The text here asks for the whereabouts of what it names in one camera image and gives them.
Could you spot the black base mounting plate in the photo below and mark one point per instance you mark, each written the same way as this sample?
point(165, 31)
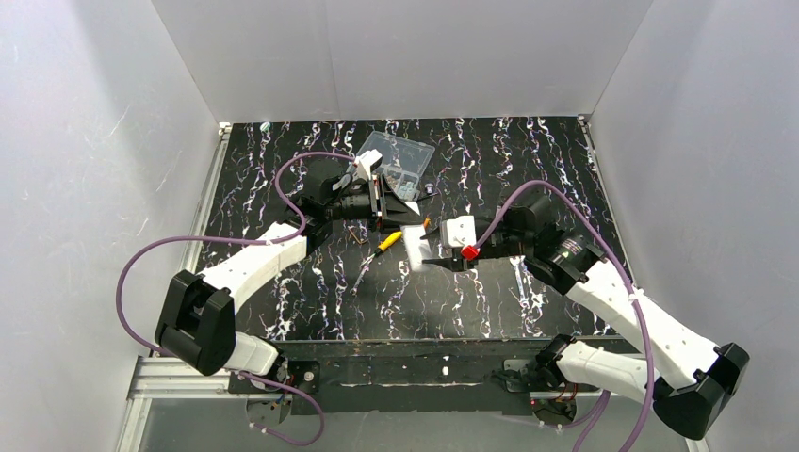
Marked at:
point(451, 375)

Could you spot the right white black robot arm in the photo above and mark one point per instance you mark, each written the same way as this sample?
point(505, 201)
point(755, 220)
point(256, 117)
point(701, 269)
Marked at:
point(684, 378)

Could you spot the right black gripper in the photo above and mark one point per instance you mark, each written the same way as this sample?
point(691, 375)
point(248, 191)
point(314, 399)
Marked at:
point(466, 263)

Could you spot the white remote control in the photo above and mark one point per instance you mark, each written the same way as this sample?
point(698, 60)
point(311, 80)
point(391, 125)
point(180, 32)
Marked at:
point(417, 247)

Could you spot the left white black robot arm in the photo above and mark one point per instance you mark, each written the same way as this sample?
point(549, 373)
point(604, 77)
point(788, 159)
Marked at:
point(197, 323)

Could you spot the clear plastic parts organizer box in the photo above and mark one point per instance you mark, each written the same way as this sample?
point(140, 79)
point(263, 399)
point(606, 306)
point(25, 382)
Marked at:
point(404, 161)

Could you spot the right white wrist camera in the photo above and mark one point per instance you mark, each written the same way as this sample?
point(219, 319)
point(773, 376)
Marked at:
point(459, 237)

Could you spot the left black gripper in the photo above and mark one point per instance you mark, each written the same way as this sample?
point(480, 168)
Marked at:
point(381, 206)

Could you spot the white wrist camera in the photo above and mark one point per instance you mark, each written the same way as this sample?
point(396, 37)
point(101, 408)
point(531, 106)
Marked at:
point(459, 237)
point(368, 163)

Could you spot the yellow handled screwdriver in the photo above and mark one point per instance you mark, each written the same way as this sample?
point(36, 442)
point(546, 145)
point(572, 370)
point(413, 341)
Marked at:
point(381, 249)

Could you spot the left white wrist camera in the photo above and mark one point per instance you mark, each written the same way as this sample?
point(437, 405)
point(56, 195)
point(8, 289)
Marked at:
point(368, 163)

